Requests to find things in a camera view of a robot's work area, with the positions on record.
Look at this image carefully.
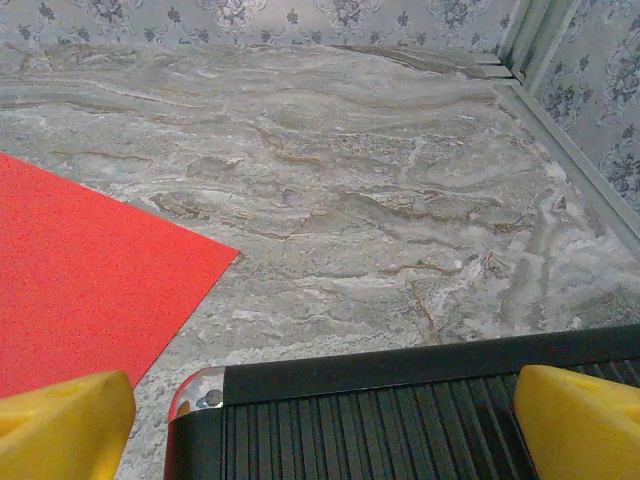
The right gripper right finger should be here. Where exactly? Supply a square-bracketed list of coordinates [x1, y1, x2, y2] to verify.
[513, 364, 640, 480]

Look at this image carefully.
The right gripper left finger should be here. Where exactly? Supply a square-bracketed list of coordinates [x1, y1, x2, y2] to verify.
[0, 370, 137, 480]

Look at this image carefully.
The red cloth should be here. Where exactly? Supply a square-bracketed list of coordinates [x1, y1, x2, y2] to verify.
[0, 152, 242, 399]

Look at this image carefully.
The black ribbed hard case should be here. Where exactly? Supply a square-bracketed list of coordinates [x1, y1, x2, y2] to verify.
[164, 323, 640, 480]

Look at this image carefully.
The aluminium side rail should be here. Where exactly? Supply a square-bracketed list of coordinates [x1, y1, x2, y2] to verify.
[492, 74, 640, 229]

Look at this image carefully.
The aluminium frame post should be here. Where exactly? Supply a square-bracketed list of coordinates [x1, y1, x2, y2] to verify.
[498, 0, 554, 84]

